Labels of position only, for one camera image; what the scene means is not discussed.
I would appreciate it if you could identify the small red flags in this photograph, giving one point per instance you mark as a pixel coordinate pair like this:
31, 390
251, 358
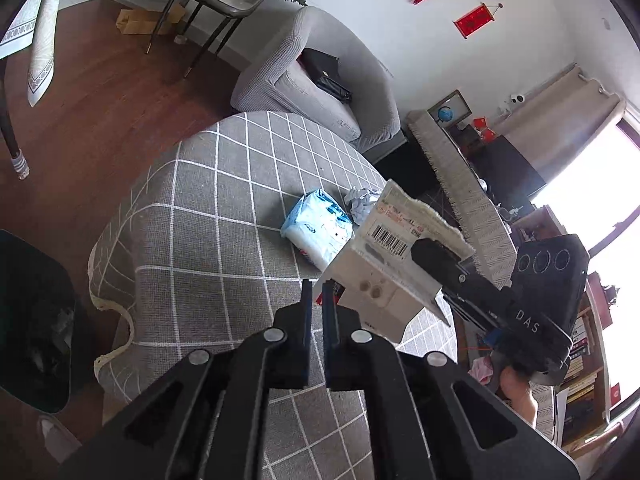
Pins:
482, 125

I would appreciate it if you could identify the dark green trash bin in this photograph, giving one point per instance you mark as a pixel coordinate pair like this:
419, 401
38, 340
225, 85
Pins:
30, 285

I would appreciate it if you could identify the red wall scroll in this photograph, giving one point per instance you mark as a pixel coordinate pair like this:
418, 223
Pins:
472, 22

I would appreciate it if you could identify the pale green tablecloth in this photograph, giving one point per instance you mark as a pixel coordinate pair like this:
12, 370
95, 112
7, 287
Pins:
42, 50

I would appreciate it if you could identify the beige lace cloth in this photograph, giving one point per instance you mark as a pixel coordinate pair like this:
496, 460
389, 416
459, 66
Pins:
465, 185

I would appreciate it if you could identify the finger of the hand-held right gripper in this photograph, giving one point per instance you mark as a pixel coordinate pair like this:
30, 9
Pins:
437, 260

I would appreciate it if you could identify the blue tissue packet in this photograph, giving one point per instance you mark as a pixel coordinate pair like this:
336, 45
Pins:
315, 225

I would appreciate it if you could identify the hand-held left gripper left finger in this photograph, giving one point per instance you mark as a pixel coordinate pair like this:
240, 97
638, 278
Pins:
306, 320

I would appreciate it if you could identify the white security camera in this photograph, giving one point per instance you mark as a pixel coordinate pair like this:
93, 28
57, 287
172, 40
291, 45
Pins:
516, 100

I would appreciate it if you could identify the grey armchair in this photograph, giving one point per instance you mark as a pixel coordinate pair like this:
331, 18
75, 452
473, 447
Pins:
280, 60

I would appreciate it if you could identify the white torn cardboard box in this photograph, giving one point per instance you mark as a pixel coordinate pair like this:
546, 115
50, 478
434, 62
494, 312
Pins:
375, 270

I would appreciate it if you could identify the framed globe picture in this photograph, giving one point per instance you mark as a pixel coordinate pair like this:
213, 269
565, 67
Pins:
445, 112

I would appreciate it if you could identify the grey chair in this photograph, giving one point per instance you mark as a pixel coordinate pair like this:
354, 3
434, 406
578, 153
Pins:
235, 6

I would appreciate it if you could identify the pink cloth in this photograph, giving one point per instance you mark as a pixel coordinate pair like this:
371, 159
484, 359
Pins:
481, 369

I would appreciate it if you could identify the beige curtain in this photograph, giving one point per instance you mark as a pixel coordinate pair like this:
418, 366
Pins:
560, 110

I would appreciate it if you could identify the black monitor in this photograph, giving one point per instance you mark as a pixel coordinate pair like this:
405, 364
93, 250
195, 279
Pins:
505, 165

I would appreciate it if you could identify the person's right hand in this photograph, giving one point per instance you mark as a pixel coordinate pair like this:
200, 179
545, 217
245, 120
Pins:
520, 392

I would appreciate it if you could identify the grey checked tablecloth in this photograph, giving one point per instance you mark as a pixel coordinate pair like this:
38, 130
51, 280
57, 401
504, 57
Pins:
200, 240

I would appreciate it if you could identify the crumpled paper ball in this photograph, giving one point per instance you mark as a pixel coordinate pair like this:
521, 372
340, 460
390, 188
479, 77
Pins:
360, 202

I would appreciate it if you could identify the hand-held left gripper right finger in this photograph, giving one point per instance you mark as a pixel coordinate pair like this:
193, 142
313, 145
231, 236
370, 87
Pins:
329, 330

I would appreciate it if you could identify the black bag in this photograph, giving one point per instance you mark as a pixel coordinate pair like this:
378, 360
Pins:
322, 67

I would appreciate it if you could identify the wooden bookshelf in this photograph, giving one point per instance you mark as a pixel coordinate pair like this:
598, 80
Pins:
580, 400

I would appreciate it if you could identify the black table leg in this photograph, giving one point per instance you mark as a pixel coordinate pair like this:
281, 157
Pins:
12, 145

